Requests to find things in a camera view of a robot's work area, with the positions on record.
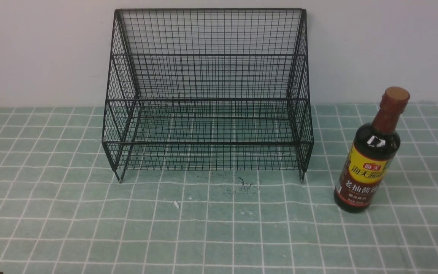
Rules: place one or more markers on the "black wire mesh shelf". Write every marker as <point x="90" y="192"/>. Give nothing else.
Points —
<point x="208" y="89"/>

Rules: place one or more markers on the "green checkered tablecloth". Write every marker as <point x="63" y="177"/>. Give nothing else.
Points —
<point x="62" y="212"/>

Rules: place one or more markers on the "dark soy sauce bottle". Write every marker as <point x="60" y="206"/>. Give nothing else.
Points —
<point x="373" y="148"/>

